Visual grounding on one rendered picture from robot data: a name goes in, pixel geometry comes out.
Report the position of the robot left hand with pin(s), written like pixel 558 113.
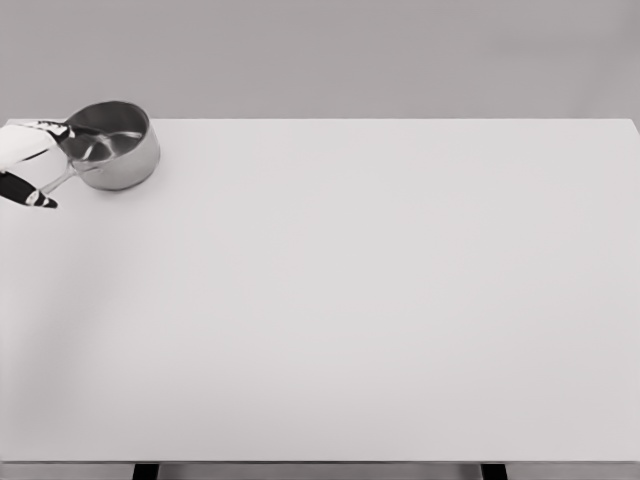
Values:
pixel 20 142

